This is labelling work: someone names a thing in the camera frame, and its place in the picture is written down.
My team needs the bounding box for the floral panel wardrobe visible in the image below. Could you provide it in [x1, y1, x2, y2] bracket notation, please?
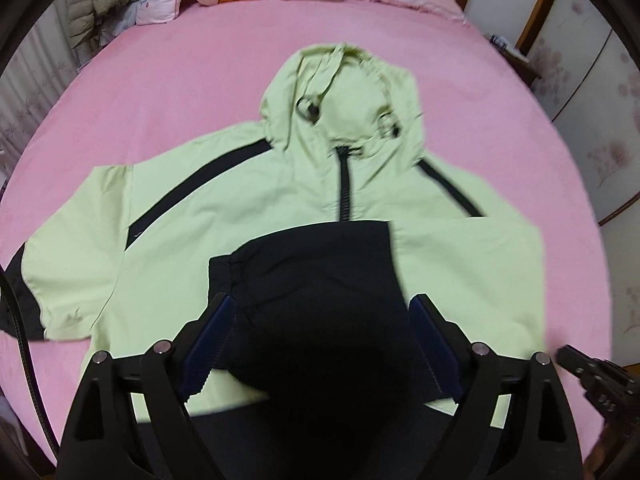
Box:
[515, 0, 640, 361]

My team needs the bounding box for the pink bed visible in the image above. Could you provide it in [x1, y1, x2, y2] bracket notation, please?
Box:
[0, 0, 615, 463]

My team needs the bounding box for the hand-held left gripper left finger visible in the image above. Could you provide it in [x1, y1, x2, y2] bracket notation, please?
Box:
[56, 294, 236, 480]

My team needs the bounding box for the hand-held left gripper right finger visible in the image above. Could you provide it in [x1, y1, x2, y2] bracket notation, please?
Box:
[409, 294, 583, 480]

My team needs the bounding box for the dark wooden nightstand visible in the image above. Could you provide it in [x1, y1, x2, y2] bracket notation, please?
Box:
[486, 32, 542, 83]

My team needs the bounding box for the green and black hooded jacket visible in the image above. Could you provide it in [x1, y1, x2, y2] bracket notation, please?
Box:
[0, 42, 546, 423]

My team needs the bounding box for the black cable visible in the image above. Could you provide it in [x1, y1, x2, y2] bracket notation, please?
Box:
[0, 269, 57, 461]

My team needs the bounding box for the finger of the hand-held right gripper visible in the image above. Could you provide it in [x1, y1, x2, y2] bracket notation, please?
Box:
[557, 344, 595, 387]

